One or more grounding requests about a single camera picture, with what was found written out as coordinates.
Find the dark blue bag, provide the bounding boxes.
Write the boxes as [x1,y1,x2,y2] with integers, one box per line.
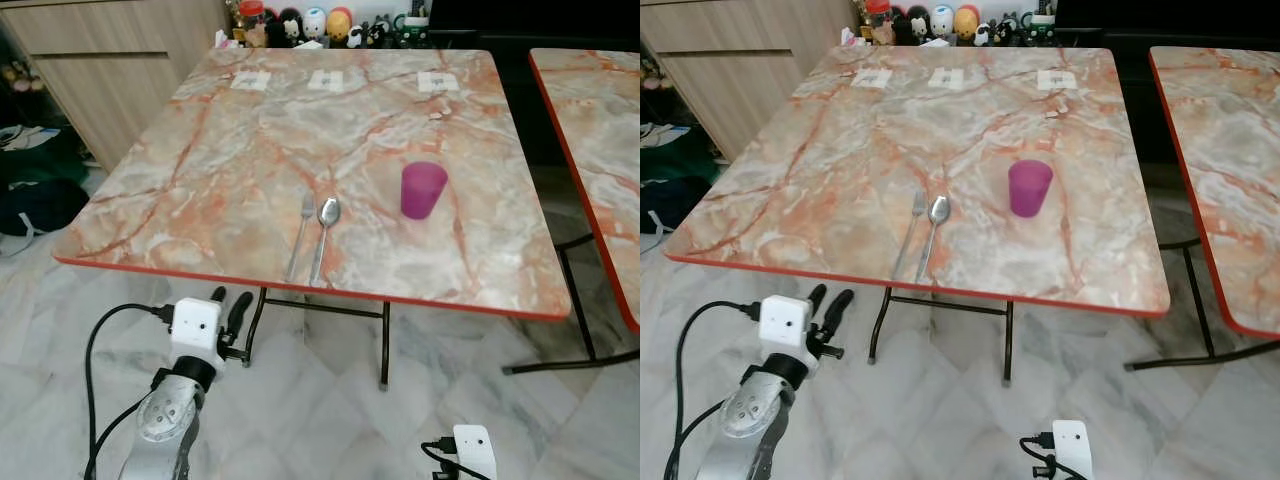
[640,175,713,236]
[0,178,91,238]

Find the light wooden cabinet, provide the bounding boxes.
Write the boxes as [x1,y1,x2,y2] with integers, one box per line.
[640,0,857,163]
[0,0,232,173]

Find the dark green bag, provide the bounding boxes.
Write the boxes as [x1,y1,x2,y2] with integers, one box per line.
[0,125,87,187]
[640,122,717,182]

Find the black television screen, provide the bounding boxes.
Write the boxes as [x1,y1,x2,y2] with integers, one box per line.
[1055,0,1280,29]
[428,0,641,30]

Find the steel spoon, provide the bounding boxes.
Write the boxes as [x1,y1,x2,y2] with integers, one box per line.
[308,196,343,288]
[915,195,952,285]

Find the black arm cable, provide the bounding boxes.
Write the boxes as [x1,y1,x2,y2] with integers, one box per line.
[83,303,177,480]
[1019,431,1063,480]
[421,438,471,480]
[665,299,763,480]

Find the steel fork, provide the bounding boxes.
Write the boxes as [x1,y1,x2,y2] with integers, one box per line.
[284,193,317,284]
[891,191,926,283]

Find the purple plastic cup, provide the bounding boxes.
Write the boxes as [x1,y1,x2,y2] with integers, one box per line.
[1007,159,1055,219]
[401,161,449,221]

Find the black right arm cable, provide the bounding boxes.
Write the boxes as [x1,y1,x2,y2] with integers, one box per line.
[421,438,471,480]
[1019,431,1063,480]

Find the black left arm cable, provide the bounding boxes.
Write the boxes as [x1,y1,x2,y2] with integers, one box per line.
[665,299,763,480]
[83,303,177,480]

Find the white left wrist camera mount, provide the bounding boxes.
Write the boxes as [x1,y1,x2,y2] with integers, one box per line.
[757,295,814,363]
[169,298,224,372]

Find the marble pattern folding table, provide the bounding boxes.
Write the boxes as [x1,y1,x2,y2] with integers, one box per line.
[663,43,1172,389]
[1122,45,1280,373]
[502,47,641,377]
[52,45,573,391]

